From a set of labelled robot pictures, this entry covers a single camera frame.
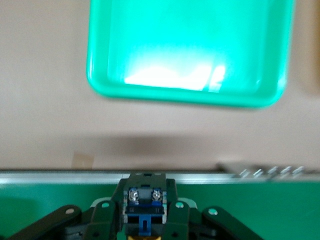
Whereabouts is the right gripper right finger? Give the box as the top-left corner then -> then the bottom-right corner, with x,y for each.
162,178 -> 263,240

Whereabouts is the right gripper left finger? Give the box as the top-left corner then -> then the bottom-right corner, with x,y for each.
0,177 -> 131,240

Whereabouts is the green conveyor belt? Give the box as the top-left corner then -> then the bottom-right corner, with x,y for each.
0,163 -> 320,240

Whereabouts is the green plastic tray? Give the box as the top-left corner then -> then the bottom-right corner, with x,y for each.
85,0 -> 297,109

